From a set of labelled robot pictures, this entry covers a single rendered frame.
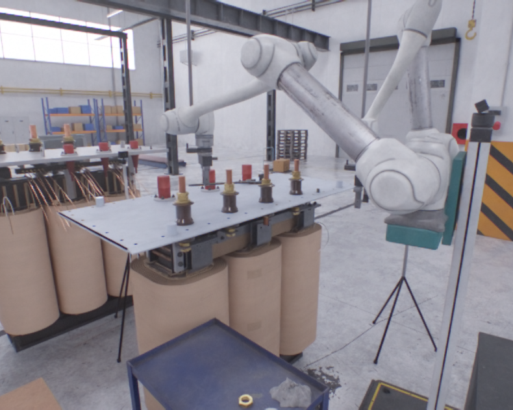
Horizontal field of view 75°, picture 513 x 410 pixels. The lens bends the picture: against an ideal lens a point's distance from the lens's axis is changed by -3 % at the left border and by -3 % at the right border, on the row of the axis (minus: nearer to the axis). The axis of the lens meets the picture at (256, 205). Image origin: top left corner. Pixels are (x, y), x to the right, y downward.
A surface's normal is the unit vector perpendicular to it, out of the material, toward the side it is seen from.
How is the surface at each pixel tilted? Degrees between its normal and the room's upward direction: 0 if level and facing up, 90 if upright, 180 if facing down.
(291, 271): 90
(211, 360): 0
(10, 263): 90
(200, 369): 0
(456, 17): 90
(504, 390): 0
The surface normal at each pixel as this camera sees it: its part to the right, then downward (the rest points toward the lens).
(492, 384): 0.00, -0.97
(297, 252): 0.28, 0.23
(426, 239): -0.55, 0.21
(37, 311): 0.76, 0.16
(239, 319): -0.11, 0.25
